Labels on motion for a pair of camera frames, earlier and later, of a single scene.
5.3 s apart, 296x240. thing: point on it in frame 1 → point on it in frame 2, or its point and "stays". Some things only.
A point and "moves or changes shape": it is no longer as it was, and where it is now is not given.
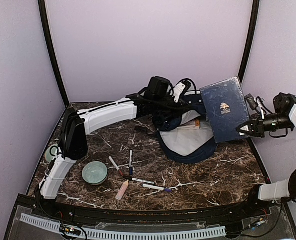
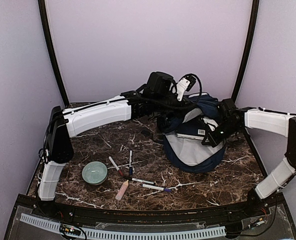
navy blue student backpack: (182, 128) moves or changes shape
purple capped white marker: (156, 187) stays
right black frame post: (249, 40) stays
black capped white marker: (140, 180) stays
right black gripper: (256, 130) → (214, 142)
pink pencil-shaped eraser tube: (122, 190) stays
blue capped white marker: (131, 168) stays
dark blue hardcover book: (226, 109) → (196, 128)
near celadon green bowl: (95, 173) stays
